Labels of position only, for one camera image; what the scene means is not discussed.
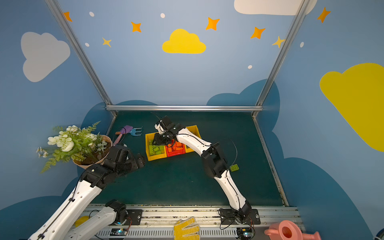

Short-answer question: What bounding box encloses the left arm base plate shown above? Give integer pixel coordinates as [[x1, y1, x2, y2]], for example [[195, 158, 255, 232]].
[[122, 209, 143, 226]]

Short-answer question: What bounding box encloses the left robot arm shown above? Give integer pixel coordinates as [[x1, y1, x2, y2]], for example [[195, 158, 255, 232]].
[[30, 145, 145, 240]]

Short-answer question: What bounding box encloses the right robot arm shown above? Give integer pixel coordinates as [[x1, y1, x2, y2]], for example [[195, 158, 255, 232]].
[[153, 116, 252, 224]]

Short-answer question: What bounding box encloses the circuit board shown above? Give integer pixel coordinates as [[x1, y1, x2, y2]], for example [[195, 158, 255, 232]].
[[110, 229, 129, 237], [236, 228, 255, 240]]

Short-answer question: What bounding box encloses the yellow toy shovel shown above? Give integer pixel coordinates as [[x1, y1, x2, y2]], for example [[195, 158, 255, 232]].
[[75, 216, 89, 228]]

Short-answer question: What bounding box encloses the yellow bin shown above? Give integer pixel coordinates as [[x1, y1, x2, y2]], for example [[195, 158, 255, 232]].
[[184, 125, 201, 154], [145, 133, 167, 162]]

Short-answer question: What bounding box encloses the pink watering can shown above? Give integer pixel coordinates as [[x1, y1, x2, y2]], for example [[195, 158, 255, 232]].
[[264, 220, 322, 240]]

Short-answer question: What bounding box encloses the long orange lego assembly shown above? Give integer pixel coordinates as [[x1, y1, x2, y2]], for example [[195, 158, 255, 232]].
[[167, 143, 185, 154]]

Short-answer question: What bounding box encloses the right circuit board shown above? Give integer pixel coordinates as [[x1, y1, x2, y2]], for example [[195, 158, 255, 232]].
[[236, 228, 255, 240]]

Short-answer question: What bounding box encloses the blue toy rake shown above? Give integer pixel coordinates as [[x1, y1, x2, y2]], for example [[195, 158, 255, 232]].
[[130, 128, 143, 137]]

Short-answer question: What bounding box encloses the purple toy shovel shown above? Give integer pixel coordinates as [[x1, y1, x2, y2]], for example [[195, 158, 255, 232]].
[[113, 125, 133, 146]]

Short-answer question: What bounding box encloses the green lego upside-down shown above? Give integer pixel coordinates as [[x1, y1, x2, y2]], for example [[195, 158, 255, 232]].
[[149, 145, 165, 156]]

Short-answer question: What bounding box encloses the red bin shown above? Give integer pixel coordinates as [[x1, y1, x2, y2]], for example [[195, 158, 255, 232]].
[[166, 140, 186, 158]]

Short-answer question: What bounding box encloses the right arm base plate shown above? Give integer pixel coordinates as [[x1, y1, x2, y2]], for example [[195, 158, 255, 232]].
[[218, 208, 261, 226]]

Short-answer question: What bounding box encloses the left circuit board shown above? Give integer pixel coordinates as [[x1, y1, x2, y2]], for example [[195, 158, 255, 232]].
[[110, 229, 129, 237]]

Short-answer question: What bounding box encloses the flower pot with plant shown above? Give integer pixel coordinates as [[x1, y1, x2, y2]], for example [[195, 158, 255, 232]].
[[36, 122, 113, 173]]

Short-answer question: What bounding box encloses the green lego far right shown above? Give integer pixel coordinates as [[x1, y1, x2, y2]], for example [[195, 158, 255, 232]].
[[230, 164, 240, 172]]

